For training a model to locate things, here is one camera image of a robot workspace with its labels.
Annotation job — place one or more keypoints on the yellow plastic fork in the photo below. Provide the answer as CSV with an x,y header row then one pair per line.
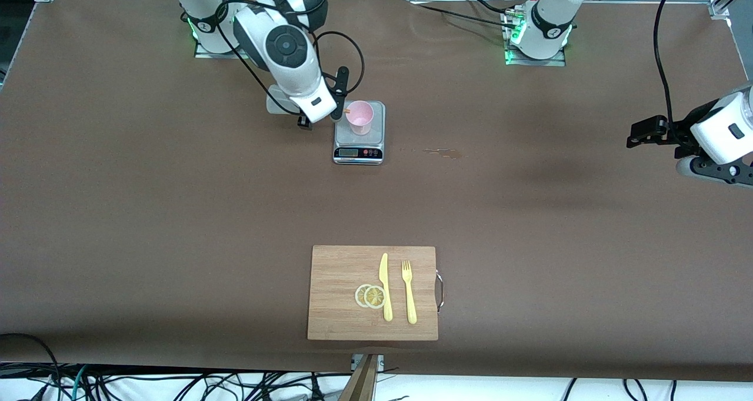
x,y
410,307

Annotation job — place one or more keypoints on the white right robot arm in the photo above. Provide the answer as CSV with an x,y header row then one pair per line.
x,y
285,45

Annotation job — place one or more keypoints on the lemon slice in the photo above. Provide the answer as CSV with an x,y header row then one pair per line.
x,y
358,295
375,297

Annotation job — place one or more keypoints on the yellow plastic knife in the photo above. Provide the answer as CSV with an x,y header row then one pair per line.
x,y
386,307

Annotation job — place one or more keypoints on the wooden cutting board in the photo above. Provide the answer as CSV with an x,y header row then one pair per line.
x,y
341,307

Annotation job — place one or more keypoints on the wooden post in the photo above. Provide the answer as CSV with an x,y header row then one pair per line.
x,y
362,386

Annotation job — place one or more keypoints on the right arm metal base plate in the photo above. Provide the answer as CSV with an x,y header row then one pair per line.
x,y
212,54

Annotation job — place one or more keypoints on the small metal bracket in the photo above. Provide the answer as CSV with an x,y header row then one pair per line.
x,y
381,363

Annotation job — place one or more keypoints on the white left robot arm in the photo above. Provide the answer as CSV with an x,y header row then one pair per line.
x,y
547,24

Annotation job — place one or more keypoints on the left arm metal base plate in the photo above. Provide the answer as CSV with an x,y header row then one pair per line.
x,y
535,62

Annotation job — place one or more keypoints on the silver digital kitchen scale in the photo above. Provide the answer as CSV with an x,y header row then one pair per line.
x,y
359,153

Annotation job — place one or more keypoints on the pink plastic cup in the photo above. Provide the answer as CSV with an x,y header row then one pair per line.
x,y
360,122

